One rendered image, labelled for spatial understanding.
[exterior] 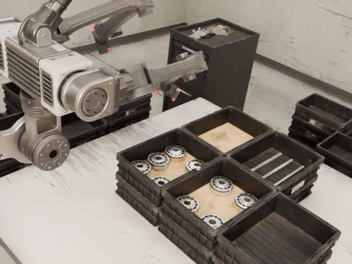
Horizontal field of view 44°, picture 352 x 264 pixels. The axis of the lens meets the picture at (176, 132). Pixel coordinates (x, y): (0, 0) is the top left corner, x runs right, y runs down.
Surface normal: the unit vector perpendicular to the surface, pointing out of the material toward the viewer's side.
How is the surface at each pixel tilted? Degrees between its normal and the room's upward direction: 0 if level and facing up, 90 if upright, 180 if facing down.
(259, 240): 0
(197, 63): 54
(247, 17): 90
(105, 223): 0
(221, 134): 0
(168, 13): 90
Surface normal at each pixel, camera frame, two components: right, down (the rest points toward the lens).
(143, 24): 0.71, 0.44
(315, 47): -0.70, 0.32
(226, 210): 0.11, -0.84
